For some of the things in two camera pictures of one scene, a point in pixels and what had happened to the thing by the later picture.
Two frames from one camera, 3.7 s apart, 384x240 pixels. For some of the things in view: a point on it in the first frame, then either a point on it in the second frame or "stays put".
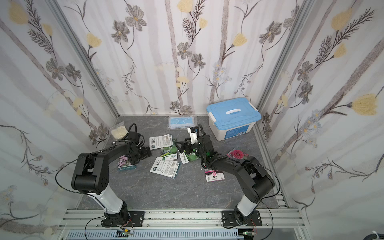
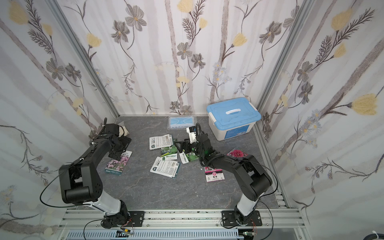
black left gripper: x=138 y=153 -> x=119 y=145
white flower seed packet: x=161 y=141 stays put
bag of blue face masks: x=181 y=122 stays put
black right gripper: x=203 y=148 stays put
